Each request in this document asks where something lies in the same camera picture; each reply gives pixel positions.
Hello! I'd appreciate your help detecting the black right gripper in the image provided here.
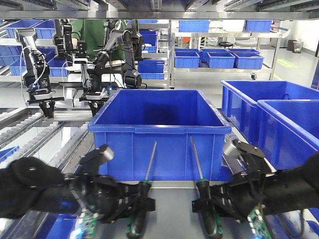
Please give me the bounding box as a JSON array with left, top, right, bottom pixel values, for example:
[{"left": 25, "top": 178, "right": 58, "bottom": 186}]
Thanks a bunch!
[{"left": 191, "top": 139, "right": 277, "bottom": 224}]

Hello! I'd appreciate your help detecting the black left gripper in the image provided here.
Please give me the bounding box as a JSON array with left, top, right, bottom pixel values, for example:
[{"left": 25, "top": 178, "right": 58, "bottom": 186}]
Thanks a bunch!
[{"left": 64, "top": 144, "right": 157, "bottom": 224}]

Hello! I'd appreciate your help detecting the green black screwdriver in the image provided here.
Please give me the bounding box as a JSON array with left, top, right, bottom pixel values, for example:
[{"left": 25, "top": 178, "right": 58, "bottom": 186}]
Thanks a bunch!
[
  {"left": 126, "top": 141, "right": 157, "bottom": 239},
  {"left": 190, "top": 136, "right": 223, "bottom": 239}
]

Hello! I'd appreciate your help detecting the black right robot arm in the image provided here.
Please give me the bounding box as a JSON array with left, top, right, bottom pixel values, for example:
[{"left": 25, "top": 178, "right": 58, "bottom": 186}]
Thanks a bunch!
[{"left": 192, "top": 139, "right": 319, "bottom": 222}]

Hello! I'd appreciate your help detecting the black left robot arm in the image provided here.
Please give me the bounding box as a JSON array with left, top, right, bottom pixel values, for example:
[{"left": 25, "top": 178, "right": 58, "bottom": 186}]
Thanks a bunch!
[{"left": 0, "top": 144, "right": 156, "bottom": 223}]

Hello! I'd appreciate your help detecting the large metal tray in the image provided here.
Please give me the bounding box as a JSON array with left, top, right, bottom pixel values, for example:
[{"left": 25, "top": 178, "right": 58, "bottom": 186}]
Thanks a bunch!
[{"left": 94, "top": 181, "right": 257, "bottom": 239}]

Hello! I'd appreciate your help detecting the blue bin on rollers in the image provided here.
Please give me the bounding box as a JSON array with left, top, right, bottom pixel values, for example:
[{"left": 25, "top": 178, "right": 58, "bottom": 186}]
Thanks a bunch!
[{"left": 88, "top": 89, "right": 231, "bottom": 181}]

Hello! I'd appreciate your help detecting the blue bin right front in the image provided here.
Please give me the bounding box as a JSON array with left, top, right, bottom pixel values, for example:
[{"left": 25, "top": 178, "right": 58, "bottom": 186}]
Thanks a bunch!
[{"left": 258, "top": 100, "right": 319, "bottom": 170}]

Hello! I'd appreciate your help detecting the blue bin right rear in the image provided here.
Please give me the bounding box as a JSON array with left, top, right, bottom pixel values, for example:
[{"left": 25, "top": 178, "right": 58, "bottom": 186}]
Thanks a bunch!
[{"left": 221, "top": 80, "right": 319, "bottom": 146}]

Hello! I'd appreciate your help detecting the person in green sweater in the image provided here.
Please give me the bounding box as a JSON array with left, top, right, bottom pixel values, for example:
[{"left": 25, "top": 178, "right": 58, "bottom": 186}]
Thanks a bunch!
[{"left": 70, "top": 19, "right": 129, "bottom": 61}]

